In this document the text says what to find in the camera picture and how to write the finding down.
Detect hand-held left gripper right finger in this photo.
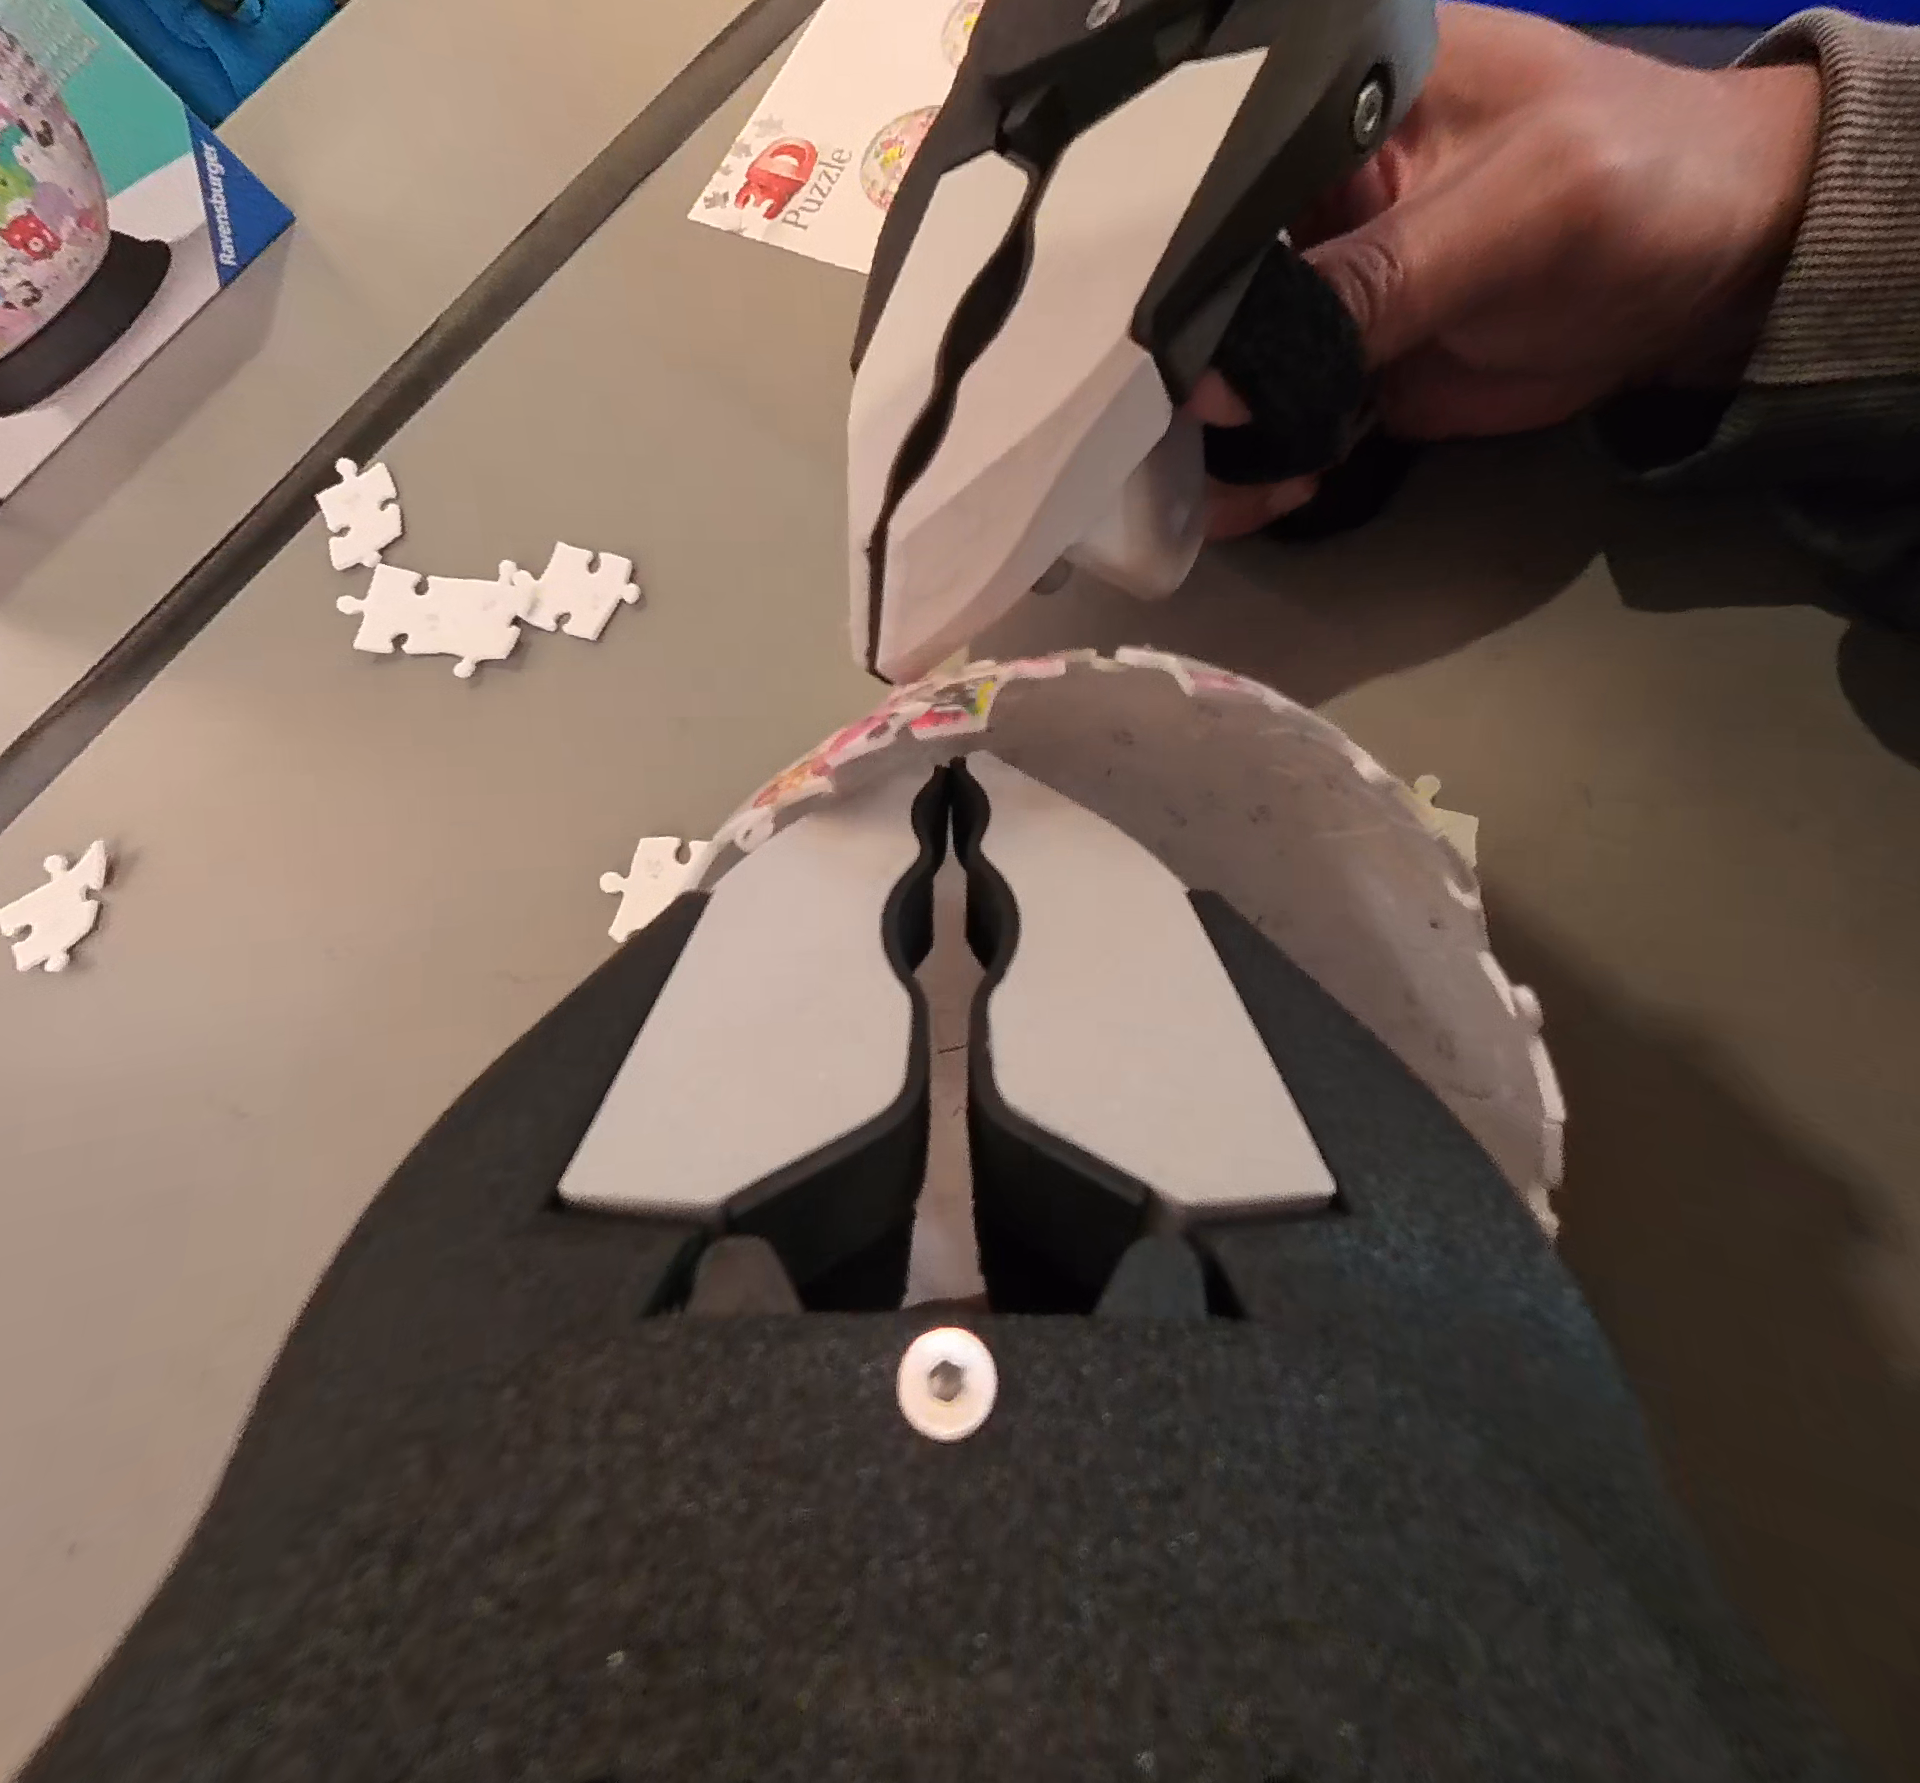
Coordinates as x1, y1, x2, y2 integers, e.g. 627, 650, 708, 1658
954, 756, 1337, 1312

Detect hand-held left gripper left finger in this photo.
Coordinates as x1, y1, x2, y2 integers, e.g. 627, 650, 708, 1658
557, 758, 957, 1312

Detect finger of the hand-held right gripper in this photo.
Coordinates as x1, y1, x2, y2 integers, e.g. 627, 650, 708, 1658
842, 160, 1039, 668
874, 51, 1278, 686

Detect white puzzle piece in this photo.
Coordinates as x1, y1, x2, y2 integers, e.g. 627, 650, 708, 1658
599, 836, 722, 946
0, 838, 113, 978
314, 458, 407, 574
509, 542, 641, 642

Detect partly built puzzle ball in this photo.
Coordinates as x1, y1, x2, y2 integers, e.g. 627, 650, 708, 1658
703, 644, 1569, 1238

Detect person's right forearm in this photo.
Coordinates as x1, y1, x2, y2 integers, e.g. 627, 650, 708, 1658
1589, 7, 1920, 766

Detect puzzle instruction sheet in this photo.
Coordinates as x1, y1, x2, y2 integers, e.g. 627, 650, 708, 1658
686, 0, 1052, 278

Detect joined white puzzle pieces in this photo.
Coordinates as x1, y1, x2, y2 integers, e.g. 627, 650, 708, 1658
335, 560, 533, 682

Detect colourful puzzle box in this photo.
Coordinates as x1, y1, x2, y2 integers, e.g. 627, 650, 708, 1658
0, 0, 298, 502

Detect person's right hand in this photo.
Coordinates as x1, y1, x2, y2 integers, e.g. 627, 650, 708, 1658
1191, 7, 1824, 540

